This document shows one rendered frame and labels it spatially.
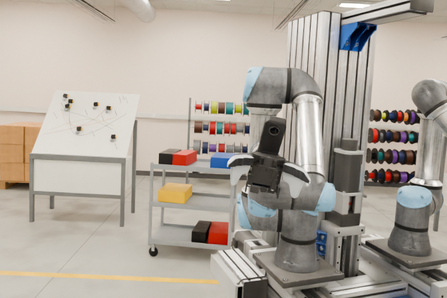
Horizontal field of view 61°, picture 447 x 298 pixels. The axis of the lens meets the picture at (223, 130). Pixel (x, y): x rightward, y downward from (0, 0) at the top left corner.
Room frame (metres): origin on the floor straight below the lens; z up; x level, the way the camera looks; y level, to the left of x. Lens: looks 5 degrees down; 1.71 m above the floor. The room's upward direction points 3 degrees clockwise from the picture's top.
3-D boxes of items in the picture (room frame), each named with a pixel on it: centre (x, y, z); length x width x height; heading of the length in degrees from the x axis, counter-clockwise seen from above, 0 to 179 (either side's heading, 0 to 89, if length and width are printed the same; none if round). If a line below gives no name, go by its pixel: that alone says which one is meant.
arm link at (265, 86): (1.24, -0.13, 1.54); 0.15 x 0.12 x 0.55; 85
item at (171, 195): (3.96, 0.20, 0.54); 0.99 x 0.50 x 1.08; 84
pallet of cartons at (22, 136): (6.44, 3.00, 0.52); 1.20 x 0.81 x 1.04; 92
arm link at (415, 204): (1.41, -0.73, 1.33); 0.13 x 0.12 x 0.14; 137
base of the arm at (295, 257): (1.23, -0.27, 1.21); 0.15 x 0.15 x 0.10
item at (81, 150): (4.96, 1.78, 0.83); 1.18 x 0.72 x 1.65; 90
